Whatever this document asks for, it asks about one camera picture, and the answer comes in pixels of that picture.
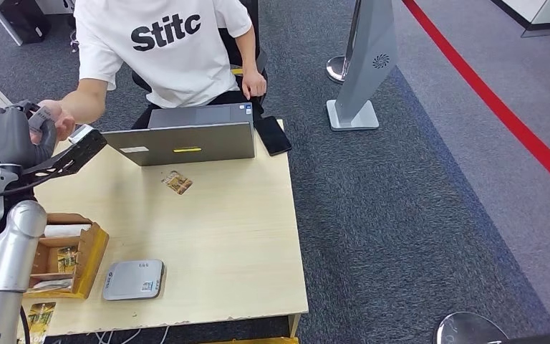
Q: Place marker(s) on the pale card lying flat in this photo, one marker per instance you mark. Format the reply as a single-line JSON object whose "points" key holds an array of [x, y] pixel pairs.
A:
{"points": [[52, 285]]}

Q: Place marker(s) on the black smartphone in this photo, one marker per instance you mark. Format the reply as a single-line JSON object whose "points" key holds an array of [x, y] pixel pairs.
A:
{"points": [[272, 136]]}

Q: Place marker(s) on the white paper roll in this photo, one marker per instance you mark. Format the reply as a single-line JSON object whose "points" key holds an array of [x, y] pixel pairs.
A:
{"points": [[66, 230]]}

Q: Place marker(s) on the person's right hand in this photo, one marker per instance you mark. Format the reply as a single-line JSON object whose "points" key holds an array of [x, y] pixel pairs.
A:
{"points": [[65, 122]]}

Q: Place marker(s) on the grey laptop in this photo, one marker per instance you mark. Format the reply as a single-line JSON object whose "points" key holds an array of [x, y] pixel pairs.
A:
{"points": [[185, 142]]}

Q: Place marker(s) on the person's right forearm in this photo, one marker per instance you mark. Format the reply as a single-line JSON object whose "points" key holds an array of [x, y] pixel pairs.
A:
{"points": [[84, 102]]}

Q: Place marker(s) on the gold patterned room key card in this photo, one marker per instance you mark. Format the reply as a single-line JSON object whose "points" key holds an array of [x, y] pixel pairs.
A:
{"points": [[42, 317], [67, 259], [177, 183]]}

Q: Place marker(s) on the person's left hand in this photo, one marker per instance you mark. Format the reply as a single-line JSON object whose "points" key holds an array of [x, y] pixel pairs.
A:
{"points": [[254, 84]]}

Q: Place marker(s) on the chrome stanchion base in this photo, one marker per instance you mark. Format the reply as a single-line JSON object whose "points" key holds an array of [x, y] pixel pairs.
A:
{"points": [[335, 69], [467, 330]]}

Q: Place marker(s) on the person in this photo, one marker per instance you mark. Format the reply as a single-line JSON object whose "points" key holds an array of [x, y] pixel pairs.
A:
{"points": [[161, 71]]}

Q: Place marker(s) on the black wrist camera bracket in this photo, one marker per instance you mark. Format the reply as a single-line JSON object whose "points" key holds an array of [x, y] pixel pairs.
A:
{"points": [[73, 159]]}

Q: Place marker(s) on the white desk panel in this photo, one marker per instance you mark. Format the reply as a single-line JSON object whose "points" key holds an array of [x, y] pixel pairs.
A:
{"points": [[2, 21]]}

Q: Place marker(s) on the light wooden table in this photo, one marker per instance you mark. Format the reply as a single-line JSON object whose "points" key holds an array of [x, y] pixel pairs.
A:
{"points": [[208, 237]]}

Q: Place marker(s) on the red floor tape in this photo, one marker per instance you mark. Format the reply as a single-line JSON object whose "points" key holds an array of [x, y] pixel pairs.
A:
{"points": [[493, 102]]}

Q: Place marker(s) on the chrome chair base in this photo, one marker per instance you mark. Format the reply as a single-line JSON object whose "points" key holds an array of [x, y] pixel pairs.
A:
{"points": [[74, 41]]}

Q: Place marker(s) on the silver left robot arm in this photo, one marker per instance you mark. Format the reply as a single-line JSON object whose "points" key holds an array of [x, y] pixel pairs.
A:
{"points": [[4, 251]]}

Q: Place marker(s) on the grey kiosk stand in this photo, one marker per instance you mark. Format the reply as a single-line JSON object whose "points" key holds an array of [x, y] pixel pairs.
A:
{"points": [[367, 61]]}

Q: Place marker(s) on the grey ID card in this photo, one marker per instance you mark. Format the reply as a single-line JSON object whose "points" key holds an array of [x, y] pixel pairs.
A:
{"points": [[40, 117]]}

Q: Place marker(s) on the person's hand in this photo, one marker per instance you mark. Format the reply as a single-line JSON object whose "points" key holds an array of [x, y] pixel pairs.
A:
{"points": [[254, 84], [65, 122]]}

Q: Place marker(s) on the white cabinet with black base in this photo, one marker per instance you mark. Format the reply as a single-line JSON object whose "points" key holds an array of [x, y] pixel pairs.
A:
{"points": [[540, 12]]}

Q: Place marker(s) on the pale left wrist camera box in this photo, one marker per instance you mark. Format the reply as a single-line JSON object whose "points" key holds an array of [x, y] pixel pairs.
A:
{"points": [[80, 134]]}

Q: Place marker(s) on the black bag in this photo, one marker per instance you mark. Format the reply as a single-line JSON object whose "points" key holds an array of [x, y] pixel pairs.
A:
{"points": [[24, 20]]}

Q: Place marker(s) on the wooden card organizer box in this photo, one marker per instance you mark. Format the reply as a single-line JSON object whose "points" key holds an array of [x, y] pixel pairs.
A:
{"points": [[87, 256]]}

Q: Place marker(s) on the person's left forearm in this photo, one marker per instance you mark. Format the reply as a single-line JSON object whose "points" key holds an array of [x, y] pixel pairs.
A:
{"points": [[248, 52]]}

